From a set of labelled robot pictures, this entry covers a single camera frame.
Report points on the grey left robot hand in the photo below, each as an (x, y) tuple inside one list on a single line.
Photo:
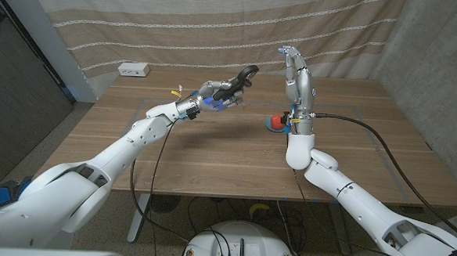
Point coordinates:
[(211, 90)]

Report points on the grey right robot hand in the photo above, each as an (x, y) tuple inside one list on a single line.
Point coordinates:
[(303, 85)]

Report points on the black hand grip exerciser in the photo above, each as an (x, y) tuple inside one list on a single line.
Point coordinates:
[(234, 85)]

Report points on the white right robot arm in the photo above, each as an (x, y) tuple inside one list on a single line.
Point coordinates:
[(365, 209)]

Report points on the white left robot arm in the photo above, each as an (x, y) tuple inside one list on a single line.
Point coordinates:
[(93, 172)]

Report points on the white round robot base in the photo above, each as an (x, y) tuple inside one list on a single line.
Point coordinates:
[(246, 235)]

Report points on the red apple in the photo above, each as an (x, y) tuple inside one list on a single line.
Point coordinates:
[(276, 120)]

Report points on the light blue plate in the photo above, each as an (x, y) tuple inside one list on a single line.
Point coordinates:
[(269, 127)]

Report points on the white power strip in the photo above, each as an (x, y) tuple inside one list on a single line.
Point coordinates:
[(133, 69)]

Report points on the beige striped backdrop cloth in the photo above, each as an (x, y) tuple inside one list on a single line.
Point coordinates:
[(219, 10)]

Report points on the round black floor fan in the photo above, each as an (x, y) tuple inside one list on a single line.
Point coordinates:
[(165, 203)]

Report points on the yellow banana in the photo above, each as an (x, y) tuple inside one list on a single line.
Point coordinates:
[(259, 208)]

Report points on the white table leg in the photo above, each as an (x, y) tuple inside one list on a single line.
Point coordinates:
[(139, 217)]

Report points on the grey table leg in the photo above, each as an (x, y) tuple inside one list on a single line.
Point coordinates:
[(340, 236)]

